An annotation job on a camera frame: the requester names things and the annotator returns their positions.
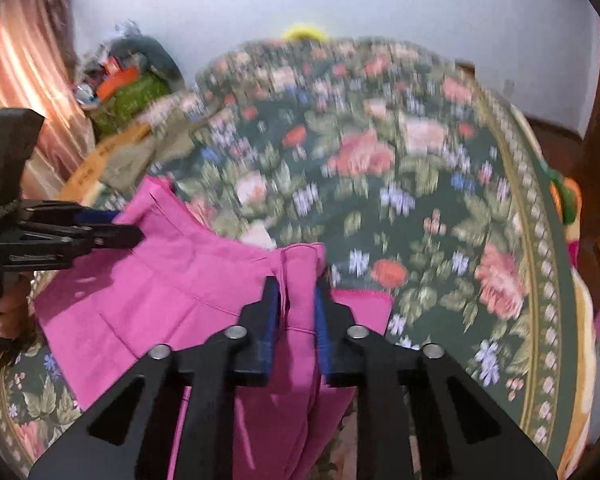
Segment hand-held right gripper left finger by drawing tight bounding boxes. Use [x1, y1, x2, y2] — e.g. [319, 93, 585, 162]
[27, 276, 284, 480]

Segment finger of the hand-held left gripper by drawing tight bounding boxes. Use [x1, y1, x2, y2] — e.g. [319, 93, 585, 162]
[20, 200, 120, 227]
[22, 221, 146, 261]

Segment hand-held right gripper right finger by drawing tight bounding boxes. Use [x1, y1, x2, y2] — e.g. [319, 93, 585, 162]
[314, 277, 559, 480]

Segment pink pants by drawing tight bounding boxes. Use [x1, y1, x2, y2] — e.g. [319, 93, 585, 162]
[34, 176, 394, 480]

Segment olive green pants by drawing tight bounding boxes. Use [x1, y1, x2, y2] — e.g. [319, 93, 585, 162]
[102, 115, 193, 192]

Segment person's left hand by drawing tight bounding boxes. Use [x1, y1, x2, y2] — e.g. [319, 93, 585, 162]
[0, 280, 32, 342]

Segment wooden lap desk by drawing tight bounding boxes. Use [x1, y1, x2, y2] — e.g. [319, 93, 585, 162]
[59, 124, 153, 203]

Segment orange pink curtain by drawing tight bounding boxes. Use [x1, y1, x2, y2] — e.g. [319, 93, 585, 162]
[0, 0, 83, 181]

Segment green patterned storage box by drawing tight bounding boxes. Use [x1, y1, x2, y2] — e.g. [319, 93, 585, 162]
[89, 72, 172, 136]

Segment orange box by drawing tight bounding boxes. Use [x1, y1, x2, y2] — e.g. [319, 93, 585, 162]
[96, 66, 142, 99]

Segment pile of clothes and clutter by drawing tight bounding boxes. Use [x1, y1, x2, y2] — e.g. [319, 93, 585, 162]
[75, 19, 146, 106]

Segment grey plush toy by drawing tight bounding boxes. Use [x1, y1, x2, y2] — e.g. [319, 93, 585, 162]
[115, 35, 184, 84]

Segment dark floral blanket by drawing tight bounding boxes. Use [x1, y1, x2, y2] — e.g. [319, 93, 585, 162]
[0, 35, 581, 480]

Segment yellow foam tube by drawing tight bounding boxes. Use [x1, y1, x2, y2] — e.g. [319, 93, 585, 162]
[282, 22, 329, 44]

